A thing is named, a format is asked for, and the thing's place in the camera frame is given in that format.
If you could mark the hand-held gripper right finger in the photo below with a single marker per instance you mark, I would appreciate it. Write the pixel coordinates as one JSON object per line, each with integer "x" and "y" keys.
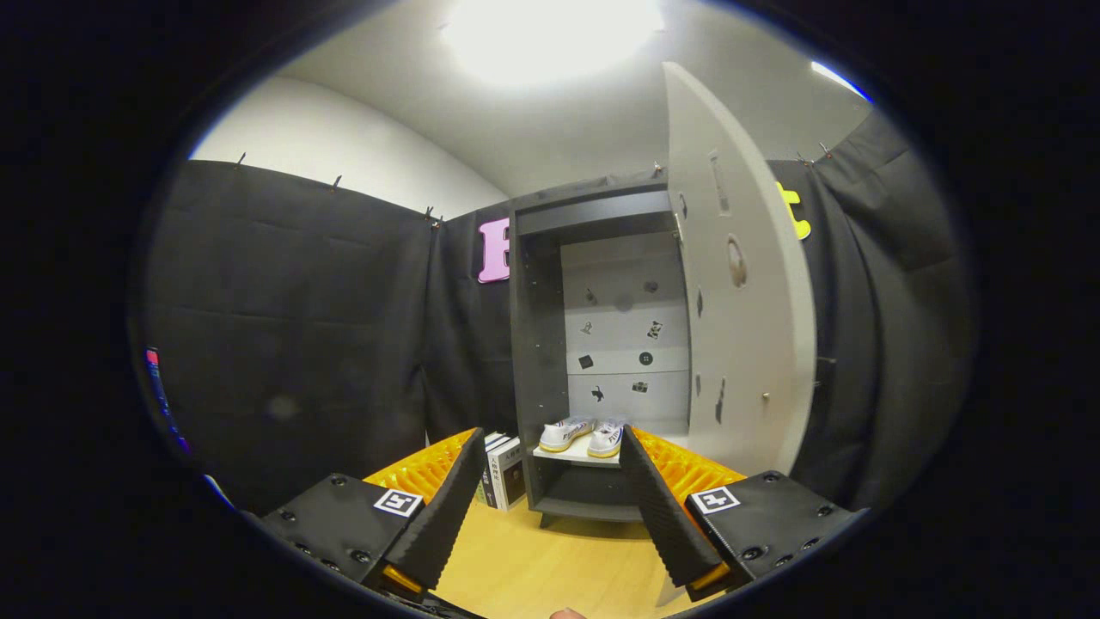
{"x": 660, "y": 507}

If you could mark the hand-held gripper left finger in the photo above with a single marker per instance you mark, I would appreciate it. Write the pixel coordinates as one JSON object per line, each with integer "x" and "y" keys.
{"x": 443, "y": 507}

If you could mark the white canvas shoe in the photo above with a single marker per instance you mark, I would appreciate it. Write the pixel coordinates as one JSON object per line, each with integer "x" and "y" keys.
{"x": 608, "y": 438}
{"x": 565, "y": 434}

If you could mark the dark grey shoe cabinet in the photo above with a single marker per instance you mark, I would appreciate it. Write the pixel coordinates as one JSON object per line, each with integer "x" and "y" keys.
{"x": 541, "y": 344}

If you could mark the dark blue spine book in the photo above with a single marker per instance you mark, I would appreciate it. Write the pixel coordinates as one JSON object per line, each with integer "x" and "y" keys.
{"x": 485, "y": 486}

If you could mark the white cover book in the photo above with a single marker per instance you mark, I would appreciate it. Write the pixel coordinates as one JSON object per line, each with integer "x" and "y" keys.
{"x": 509, "y": 481}

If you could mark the black backdrop cloth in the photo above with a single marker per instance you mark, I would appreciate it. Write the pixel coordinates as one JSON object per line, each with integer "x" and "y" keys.
{"x": 284, "y": 344}

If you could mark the narrow ceiling light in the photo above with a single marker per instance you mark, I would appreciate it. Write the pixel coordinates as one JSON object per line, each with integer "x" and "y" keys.
{"x": 838, "y": 79}

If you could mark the large ceiling light panel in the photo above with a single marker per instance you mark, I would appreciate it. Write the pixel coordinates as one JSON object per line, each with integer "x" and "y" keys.
{"x": 550, "y": 39}

